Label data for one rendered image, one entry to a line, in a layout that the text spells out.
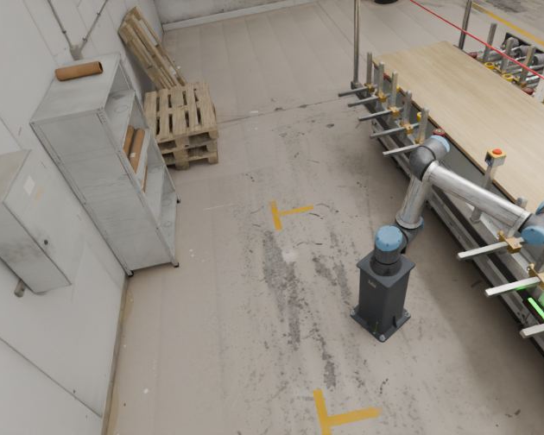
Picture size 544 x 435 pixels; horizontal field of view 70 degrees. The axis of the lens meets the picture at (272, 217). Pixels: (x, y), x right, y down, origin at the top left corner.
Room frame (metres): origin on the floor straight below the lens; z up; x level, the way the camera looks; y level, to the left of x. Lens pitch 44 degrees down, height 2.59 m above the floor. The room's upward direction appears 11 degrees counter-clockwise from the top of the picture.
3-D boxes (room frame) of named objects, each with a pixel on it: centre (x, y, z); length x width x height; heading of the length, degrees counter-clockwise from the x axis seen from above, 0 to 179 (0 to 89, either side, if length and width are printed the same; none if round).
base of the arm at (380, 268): (1.44, -0.64, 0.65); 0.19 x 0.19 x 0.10
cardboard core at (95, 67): (2.81, 1.12, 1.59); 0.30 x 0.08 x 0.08; 91
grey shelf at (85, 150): (2.70, 1.11, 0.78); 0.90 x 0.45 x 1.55; 1
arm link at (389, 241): (1.45, -0.64, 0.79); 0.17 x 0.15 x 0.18; 125
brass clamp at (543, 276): (1.04, -1.28, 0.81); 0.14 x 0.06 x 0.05; 5
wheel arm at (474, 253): (1.26, -1.18, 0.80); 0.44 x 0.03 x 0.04; 95
